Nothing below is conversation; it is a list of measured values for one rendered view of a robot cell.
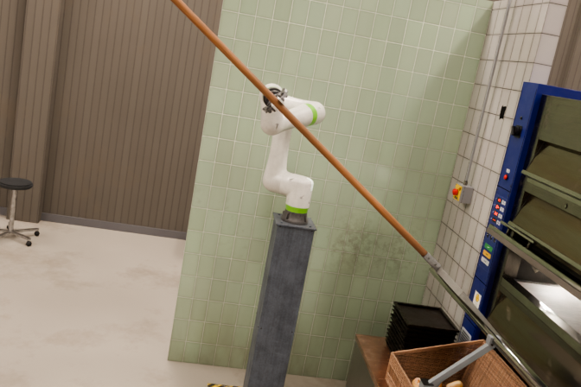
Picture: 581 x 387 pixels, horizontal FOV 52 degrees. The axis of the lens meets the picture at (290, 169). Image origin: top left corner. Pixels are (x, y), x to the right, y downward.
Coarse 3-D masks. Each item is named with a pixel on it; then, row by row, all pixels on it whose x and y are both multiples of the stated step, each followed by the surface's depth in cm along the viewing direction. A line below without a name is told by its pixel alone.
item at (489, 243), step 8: (496, 200) 311; (504, 200) 303; (496, 208) 310; (504, 208) 302; (496, 216) 308; (488, 224) 315; (496, 224) 307; (488, 240) 312; (496, 240) 304; (488, 248) 311; (480, 256) 319; (488, 256) 310; (480, 264) 318; (488, 264) 308
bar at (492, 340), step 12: (444, 288) 275; (456, 300) 260; (468, 312) 248; (480, 324) 237; (492, 336) 226; (480, 348) 227; (492, 348) 226; (504, 348) 217; (468, 360) 226; (516, 360) 208; (444, 372) 227; (528, 372) 201; (420, 384) 228; (432, 384) 226; (528, 384) 198; (540, 384) 194
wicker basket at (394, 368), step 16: (400, 352) 296; (416, 352) 297; (432, 352) 298; (448, 352) 300; (464, 352) 301; (400, 368) 281; (432, 368) 300; (464, 368) 302; (480, 368) 294; (496, 368) 283; (400, 384) 279; (464, 384) 300; (480, 384) 289; (496, 384) 278; (512, 384) 268
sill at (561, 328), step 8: (504, 280) 296; (512, 280) 297; (512, 288) 288; (520, 288) 287; (520, 296) 279; (528, 296) 277; (528, 304) 272; (536, 304) 268; (536, 312) 265; (544, 312) 260; (552, 312) 262; (544, 320) 258; (552, 320) 252; (560, 320) 253; (552, 328) 251; (560, 328) 246; (568, 328) 246; (560, 336) 245; (568, 336) 240; (576, 336) 239; (568, 344) 239; (576, 344) 235
